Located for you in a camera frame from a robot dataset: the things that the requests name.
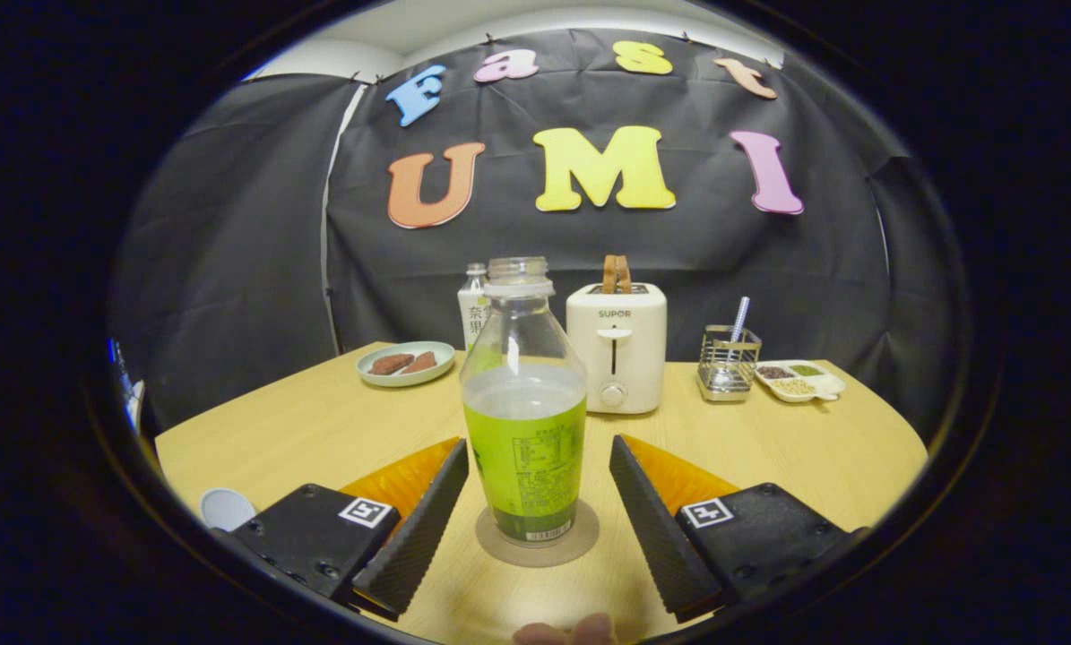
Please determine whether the round brown coaster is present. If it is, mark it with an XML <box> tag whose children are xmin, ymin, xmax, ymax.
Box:
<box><xmin>475</xmin><ymin>499</ymin><xmax>600</xmax><ymax>568</ymax></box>

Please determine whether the clear juice bottle green label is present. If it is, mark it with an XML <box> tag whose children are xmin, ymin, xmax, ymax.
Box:
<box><xmin>459</xmin><ymin>257</ymin><xmax>589</xmax><ymax>547</ymax></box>

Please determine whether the pale green plate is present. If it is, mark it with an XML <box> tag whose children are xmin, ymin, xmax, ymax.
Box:
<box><xmin>357</xmin><ymin>340</ymin><xmax>457</xmax><ymax>388</ymax></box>

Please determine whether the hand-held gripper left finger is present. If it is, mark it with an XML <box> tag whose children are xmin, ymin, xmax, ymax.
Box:
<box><xmin>229</xmin><ymin>436</ymin><xmax>471</xmax><ymax>621</ymax></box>

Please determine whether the metal wire holder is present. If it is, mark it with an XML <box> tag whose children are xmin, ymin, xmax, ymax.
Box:
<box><xmin>696</xmin><ymin>324</ymin><xmax>763</xmax><ymax>403</ymax></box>

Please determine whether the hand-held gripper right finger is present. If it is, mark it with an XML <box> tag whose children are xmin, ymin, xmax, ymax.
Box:
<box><xmin>609</xmin><ymin>434</ymin><xmax>859</xmax><ymax>625</ymax></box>

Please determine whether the cream toaster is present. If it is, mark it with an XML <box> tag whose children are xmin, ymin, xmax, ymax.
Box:
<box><xmin>566</xmin><ymin>281</ymin><xmax>668</xmax><ymax>416</ymax></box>

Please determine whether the pale grey cup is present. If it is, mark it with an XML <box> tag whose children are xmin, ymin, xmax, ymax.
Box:
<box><xmin>199</xmin><ymin>487</ymin><xmax>258</xmax><ymax>533</ymax></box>

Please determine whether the white divided seed dish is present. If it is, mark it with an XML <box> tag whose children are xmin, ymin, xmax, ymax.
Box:
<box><xmin>754</xmin><ymin>360</ymin><xmax>847</xmax><ymax>404</ymax></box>

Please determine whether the wooden table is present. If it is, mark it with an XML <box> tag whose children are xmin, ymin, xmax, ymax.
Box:
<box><xmin>154</xmin><ymin>340</ymin><xmax>930</xmax><ymax>645</ymax></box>

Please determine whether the capped bottle white green label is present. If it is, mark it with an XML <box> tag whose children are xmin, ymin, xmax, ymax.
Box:
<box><xmin>457</xmin><ymin>262</ymin><xmax>493</xmax><ymax>352</ymax></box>

